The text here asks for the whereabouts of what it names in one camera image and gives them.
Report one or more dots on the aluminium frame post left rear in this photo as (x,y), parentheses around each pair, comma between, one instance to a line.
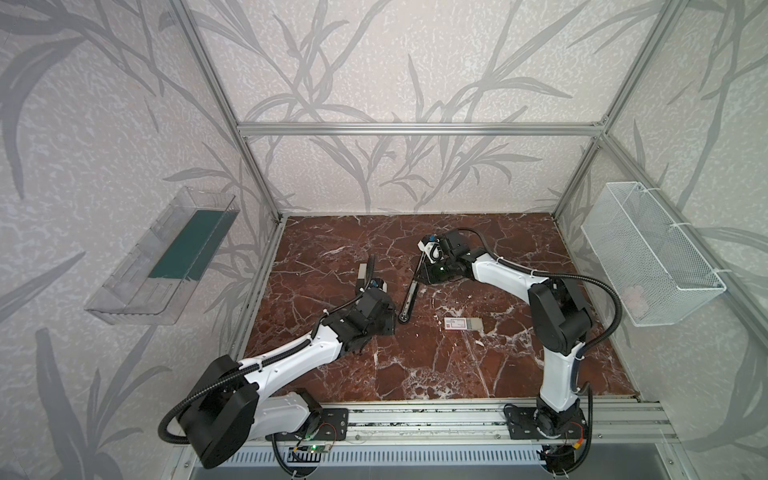
(194,39)

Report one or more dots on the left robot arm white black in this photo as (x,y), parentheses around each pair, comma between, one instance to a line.
(234,401)

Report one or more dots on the white red staple box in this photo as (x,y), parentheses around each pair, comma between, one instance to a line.
(463,324)

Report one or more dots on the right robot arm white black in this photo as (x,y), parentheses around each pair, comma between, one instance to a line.
(559,314)

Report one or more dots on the white wire mesh basket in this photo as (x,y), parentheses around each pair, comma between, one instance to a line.
(660,276)

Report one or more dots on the aluminium frame post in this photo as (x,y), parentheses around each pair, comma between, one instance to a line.
(667,18)
(194,39)

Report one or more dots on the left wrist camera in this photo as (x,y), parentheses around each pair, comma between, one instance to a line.
(377,283)

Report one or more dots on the aluminium frame post right rear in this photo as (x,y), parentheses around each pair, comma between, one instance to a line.
(667,18)

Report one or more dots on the aluminium rear cross bar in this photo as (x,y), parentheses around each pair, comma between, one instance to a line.
(256,129)

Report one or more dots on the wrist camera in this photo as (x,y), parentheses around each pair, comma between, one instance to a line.
(377,283)
(430,248)

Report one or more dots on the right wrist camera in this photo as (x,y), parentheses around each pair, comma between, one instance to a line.
(430,248)

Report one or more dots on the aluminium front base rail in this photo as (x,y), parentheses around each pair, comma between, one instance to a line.
(617,420)

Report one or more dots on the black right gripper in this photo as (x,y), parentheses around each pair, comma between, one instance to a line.
(426,273)

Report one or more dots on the clear plastic wall bin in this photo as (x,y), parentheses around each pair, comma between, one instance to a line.
(155,281)

